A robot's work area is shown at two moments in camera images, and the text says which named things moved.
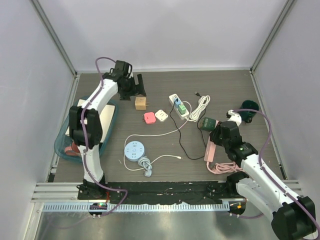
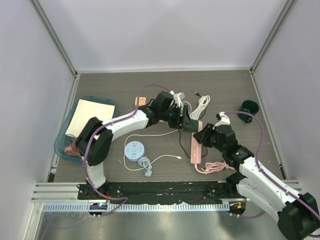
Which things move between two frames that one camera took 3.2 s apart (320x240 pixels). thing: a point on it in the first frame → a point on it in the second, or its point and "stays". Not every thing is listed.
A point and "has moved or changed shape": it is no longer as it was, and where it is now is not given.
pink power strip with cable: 218,168 has moved or changed shape
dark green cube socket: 207,124 has moved or changed shape
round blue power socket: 133,150 stays
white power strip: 172,97 has moved or changed shape
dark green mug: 249,104 stays
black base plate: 200,192 stays
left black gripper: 137,90 → 177,122
